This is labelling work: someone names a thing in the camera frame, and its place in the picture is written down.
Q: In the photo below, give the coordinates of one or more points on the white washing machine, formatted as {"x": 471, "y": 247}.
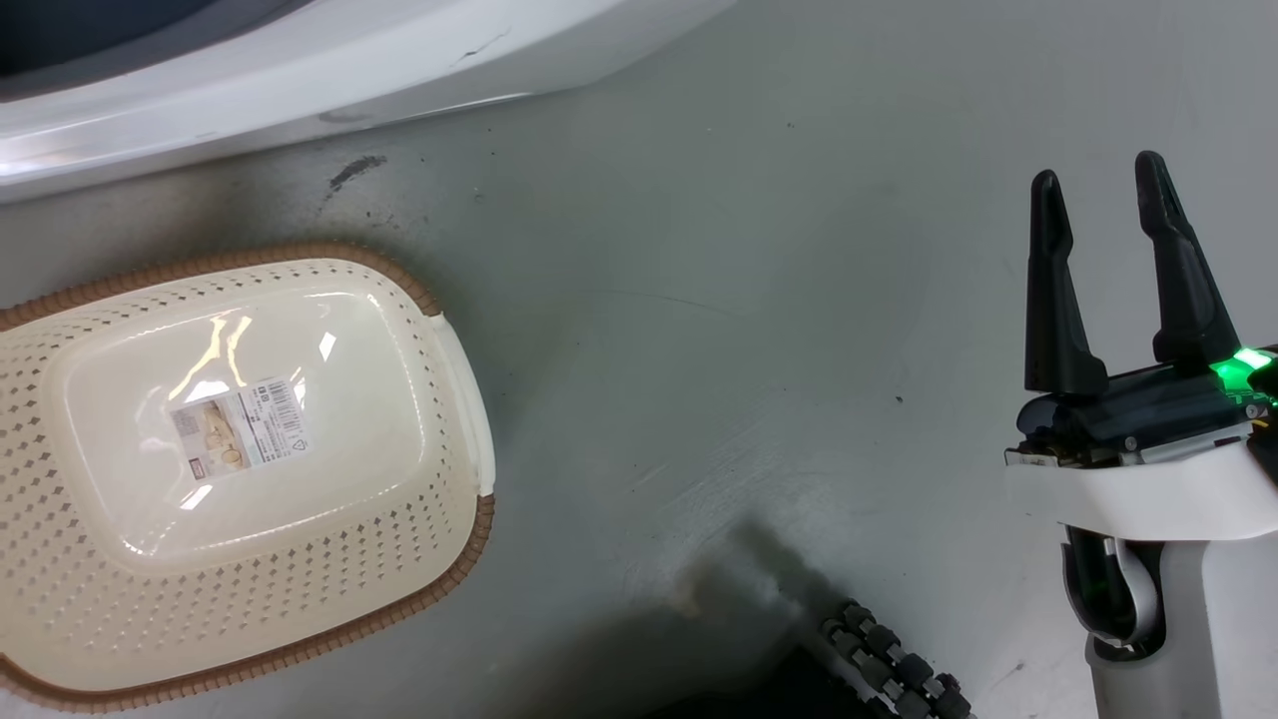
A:
{"x": 300, "y": 70}

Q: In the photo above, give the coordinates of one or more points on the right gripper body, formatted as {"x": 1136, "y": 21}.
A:
{"x": 1148, "y": 479}

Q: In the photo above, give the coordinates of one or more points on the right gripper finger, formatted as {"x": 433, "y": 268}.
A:
{"x": 1056, "y": 330}
{"x": 1188, "y": 300}

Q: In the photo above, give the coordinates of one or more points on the cream perforated laundry basket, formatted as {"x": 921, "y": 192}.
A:
{"x": 329, "y": 519}

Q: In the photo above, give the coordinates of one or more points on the black roller wheel robot base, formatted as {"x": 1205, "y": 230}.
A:
{"x": 889, "y": 664}

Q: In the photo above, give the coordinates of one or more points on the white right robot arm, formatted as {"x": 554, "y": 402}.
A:
{"x": 1218, "y": 629}

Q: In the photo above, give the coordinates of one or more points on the product label sticker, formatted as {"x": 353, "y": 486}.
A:
{"x": 240, "y": 429}

